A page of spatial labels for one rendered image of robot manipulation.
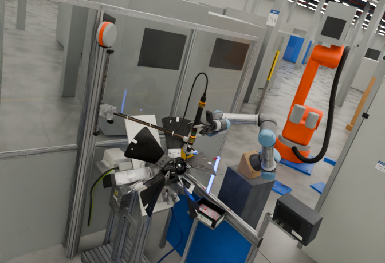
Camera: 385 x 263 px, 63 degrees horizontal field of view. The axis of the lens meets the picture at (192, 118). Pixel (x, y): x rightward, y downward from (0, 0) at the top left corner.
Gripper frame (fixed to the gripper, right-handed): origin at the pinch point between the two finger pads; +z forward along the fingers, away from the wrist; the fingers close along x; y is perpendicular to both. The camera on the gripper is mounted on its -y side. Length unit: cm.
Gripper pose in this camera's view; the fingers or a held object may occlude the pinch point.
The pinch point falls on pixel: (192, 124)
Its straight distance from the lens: 202.7
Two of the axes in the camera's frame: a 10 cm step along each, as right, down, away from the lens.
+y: -2.6, 9.0, 3.4
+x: -6.3, -4.2, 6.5
